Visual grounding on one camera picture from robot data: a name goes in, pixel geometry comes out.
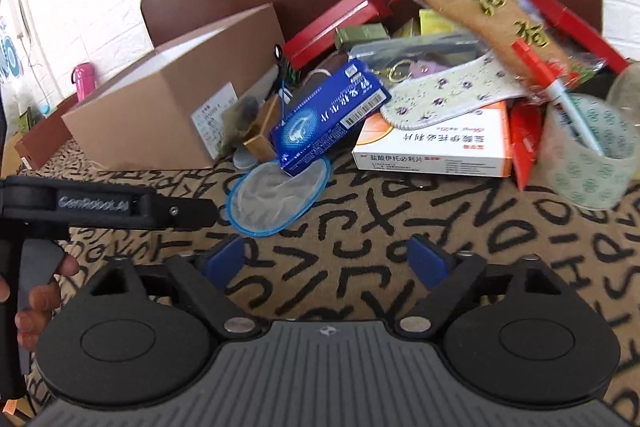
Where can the blue medicine box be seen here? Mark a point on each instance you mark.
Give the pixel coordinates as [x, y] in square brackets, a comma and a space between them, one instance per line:
[330, 117]

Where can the white orange medicine box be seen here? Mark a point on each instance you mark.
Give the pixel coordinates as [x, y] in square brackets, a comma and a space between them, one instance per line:
[440, 152]

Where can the white floral insole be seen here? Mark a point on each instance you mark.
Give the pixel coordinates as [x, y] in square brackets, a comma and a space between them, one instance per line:
[440, 99]

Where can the red packet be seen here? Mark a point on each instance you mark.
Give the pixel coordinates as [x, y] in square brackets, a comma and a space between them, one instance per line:
[524, 142]

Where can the clear green printed tape roll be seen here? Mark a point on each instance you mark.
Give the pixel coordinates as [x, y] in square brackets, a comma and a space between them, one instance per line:
[585, 177]

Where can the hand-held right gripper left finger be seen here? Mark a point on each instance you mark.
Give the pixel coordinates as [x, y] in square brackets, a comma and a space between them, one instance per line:
[225, 259]

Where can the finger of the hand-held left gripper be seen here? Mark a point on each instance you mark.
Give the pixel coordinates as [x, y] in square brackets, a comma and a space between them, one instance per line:
[185, 212]

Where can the person's left hand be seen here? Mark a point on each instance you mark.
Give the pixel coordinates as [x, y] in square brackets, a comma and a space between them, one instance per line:
[42, 297]

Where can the red marker pen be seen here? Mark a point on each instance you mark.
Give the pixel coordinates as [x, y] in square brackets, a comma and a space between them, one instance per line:
[545, 74]

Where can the pink bottle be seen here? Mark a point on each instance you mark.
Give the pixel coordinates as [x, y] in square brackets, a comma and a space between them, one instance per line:
[84, 82]

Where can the blue wall sticker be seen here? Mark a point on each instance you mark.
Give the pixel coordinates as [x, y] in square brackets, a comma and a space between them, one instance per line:
[10, 52]

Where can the dark green box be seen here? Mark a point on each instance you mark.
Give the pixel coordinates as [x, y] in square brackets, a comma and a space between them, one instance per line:
[360, 36]

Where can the brown insole in bag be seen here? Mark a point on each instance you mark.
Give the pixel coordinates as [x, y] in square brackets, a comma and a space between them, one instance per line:
[500, 27]

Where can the light green box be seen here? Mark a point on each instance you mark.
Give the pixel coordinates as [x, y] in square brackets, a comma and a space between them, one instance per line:
[434, 23]

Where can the flat red box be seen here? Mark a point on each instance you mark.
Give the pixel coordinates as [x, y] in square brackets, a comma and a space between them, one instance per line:
[570, 24]

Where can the clear plastic funnel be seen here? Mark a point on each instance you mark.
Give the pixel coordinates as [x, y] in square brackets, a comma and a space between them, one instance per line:
[627, 82]

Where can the small gold box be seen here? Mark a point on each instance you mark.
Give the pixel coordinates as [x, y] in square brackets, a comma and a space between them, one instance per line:
[262, 132]

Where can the brown cardboard box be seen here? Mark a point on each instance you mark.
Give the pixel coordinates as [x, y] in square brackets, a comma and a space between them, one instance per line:
[145, 117]

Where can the metal carabiner keyring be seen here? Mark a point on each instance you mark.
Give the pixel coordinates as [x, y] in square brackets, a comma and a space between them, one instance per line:
[397, 71]

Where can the letter printed blanket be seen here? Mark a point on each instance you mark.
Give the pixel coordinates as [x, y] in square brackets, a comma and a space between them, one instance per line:
[400, 217]

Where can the blue rimmed mesh strainer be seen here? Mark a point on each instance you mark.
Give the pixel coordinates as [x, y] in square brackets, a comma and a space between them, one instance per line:
[270, 202]

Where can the long red box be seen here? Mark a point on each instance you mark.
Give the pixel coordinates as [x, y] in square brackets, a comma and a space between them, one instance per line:
[325, 27]

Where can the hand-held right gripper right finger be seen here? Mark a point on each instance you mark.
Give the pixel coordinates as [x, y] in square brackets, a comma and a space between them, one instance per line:
[427, 263]

